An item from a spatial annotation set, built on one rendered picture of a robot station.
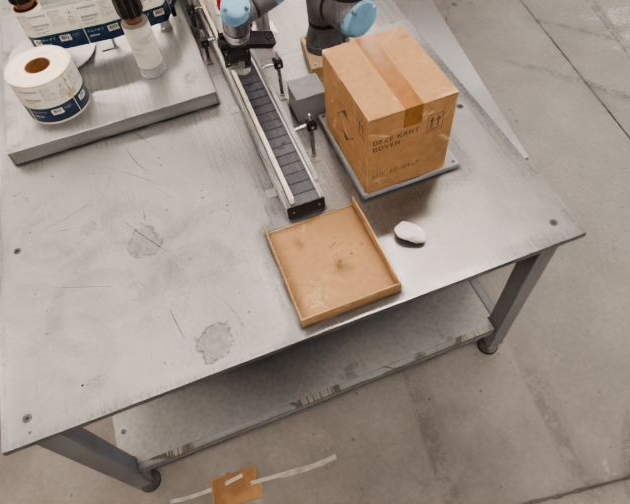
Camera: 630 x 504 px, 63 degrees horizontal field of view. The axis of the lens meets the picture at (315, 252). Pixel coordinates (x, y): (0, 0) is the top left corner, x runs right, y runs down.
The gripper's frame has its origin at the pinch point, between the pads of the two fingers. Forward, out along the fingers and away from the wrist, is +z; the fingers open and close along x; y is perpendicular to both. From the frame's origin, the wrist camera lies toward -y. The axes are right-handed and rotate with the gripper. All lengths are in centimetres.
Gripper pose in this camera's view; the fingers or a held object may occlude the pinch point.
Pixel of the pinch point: (245, 63)
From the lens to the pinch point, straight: 177.0
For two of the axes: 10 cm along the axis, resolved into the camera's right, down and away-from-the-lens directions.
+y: -9.3, 3.3, -1.4
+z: -1.2, 0.9, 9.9
